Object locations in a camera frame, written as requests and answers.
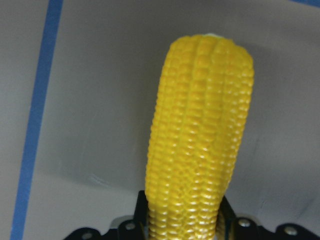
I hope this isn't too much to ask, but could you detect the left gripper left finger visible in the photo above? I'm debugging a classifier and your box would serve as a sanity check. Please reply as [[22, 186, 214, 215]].
[[117, 190, 149, 240]]

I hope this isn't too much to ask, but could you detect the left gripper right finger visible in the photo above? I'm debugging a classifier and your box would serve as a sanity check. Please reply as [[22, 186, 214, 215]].
[[216, 194, 263, 240]]

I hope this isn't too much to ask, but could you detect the yellow corn cob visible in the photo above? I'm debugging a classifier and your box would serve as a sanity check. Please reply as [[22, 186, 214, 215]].
[[145, 34, 254, 240]]

